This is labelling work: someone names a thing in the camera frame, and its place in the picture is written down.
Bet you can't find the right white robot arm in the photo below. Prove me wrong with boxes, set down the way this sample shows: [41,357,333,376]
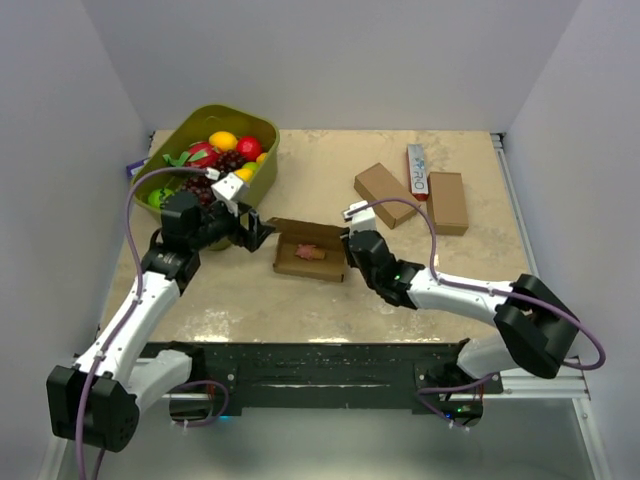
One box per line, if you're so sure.
[341,229,578,393]

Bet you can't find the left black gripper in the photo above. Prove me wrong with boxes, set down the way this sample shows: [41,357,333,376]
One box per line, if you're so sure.
[190,200,275,252]

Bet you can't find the pink toy dragon fruit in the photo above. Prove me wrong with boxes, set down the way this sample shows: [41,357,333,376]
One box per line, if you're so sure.
[185,141,222,169]

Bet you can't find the purple toy grapes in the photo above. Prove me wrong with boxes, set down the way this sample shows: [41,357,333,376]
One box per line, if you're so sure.
[213,150,248,174]

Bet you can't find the pink toy ice cream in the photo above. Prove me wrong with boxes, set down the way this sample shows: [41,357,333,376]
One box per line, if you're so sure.
[294,244,326,261]

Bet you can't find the dark red toy grapes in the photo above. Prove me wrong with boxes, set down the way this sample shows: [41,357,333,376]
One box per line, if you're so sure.
[180,175,215,208]

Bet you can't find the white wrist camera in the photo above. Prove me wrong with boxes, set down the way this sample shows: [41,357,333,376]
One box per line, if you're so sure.
[342,201,377,237]
[211,173,249,202]

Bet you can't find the yellow toy mango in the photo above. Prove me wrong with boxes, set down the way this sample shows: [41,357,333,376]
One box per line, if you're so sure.
[234,168,254,182]

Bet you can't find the green plastic basket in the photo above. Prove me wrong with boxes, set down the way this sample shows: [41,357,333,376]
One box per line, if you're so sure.
[129,103,280,251]

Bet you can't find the toothpaste box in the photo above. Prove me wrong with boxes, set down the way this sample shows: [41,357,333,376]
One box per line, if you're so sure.
[406,144,429,202]

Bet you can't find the brown cardboard box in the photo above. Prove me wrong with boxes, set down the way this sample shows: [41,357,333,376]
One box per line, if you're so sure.
[268,217,347,283]

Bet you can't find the closed brown box right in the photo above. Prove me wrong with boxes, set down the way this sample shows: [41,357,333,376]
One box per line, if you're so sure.
[427,172,469,236]

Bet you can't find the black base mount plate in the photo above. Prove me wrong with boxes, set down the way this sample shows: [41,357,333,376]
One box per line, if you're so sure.
[141,341,503,426]

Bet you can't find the closed brown box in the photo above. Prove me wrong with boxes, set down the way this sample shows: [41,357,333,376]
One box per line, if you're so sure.
[427,172,469,236]
[354,163,416,229]

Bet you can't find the blue white packet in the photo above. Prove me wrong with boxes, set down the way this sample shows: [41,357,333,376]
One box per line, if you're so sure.
[125,157,149,179]

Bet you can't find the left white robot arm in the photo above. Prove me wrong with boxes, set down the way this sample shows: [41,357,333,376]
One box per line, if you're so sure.
[46,193,275,452]

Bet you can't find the red toy apple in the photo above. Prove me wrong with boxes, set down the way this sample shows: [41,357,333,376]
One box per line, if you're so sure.
[235,136,263,162]

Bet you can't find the yellow toy lemon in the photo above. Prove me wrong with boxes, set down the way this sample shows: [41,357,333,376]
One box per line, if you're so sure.
[208,131,238,152]

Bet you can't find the closed brown box middle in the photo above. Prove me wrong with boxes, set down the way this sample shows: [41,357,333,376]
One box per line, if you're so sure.
[354,163,416,229]

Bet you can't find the green toy watermelon ball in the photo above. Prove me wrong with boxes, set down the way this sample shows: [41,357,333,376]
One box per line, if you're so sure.
[147,187,175,209]

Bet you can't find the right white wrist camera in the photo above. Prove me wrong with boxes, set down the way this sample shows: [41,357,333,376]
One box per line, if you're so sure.
[342,201,377,237]

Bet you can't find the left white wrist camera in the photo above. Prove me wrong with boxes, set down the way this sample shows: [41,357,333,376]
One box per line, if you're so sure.
[211,173,249,202]

